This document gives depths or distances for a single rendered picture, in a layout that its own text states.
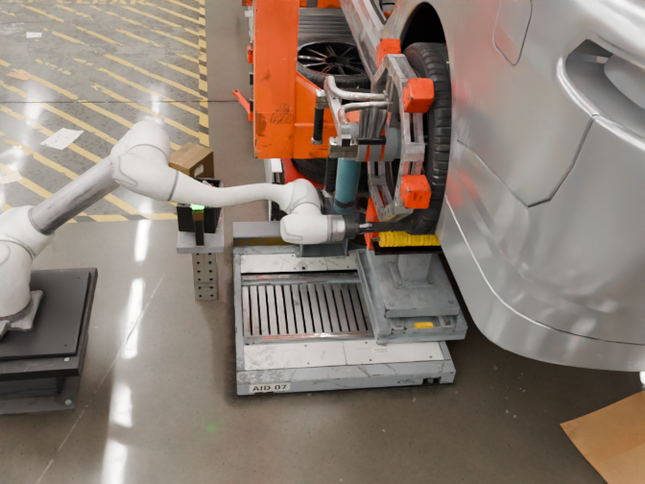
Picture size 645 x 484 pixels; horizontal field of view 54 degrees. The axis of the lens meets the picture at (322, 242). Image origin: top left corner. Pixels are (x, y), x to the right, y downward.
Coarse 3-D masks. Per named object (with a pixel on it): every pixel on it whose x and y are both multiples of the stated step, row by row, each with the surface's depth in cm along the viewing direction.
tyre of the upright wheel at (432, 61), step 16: (416, 48) 210; (432, 48) 206; (416, 64) 210; (432, 64) 198; (448, 64) 198; (448, 80) 196; (448, 96) 193; (432, 112) 195; (448, 112) 192; (432, 128) 195; (448, 128) 192; (432, 144) 195; (448, 144) 193; (432, 160) 196; (448, 160) 194; (432, 176) 196; (432, 192) 199; (416, 208) 215; (432, 208) 203; (416, 224) 215; (432, 224) 210
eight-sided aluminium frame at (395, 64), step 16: (384, 64) 217; (400, 64) 213; (384, 80) 233; (400, 80) 198; (400, 96) 199; (400, 112) 199; (416, 112) 197; (416, 128) 198; (416, 144) 195; (400, 160) 201; (416, 160) 197; (384, 176) 245; (400, 176) 201; (384, 192) 240; (384, 208) 223; (400, 208) 208
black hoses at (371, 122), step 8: (360, 112) 197; (368, 112) 197; (376, 112) 197; (384, 112) 198; (360, 120) 196; (368, 120) 197; (376, 120) 196; (384, 120) 197; (360, 128) 196; (368, 128) 197; (376, 128) 197; (360, 136) 196; (368, 136) 197; (376, 136) 197; (384, 136) 198; (360, 144) 197; (368, 144) 197; (376, 144) 198; (384, 144) 198
